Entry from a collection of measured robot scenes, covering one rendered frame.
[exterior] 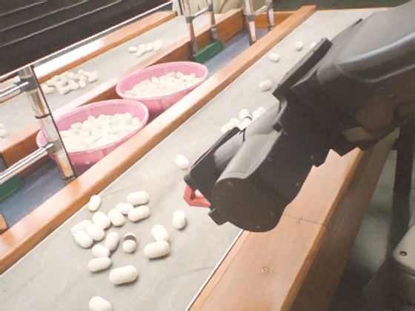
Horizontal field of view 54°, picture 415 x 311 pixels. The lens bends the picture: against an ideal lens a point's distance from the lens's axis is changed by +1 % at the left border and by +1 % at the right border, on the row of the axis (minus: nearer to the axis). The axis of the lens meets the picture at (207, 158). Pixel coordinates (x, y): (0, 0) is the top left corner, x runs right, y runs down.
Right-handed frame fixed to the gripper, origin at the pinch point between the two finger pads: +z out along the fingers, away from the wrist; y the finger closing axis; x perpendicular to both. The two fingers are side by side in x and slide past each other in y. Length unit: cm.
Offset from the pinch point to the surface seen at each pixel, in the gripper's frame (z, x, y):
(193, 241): 11.3, 6.3, -3.6
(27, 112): 70, -42, -30
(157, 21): 82, -55, -116
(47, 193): 50, -18, -9
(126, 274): 13.0, 2.4, 6.9
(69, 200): 28.8, -11.6, -1.8
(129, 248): 16.1, 0.6, 2.4
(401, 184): 48, 69, -124
